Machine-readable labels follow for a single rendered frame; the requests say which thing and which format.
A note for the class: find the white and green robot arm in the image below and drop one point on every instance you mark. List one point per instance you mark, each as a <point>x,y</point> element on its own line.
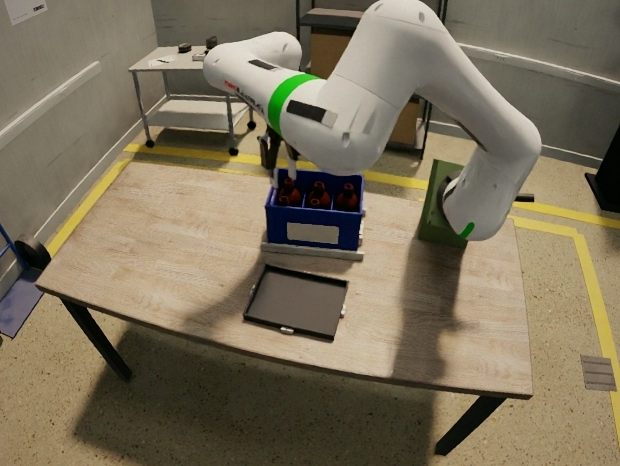
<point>343,124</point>

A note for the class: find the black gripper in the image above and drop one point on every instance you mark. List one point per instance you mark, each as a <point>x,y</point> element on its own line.
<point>272,154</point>

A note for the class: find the blue plastic crate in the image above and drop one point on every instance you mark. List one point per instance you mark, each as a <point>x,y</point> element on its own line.
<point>314,227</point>

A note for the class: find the brown glass bottle with blue band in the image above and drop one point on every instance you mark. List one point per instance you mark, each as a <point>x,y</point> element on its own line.
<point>320,194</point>

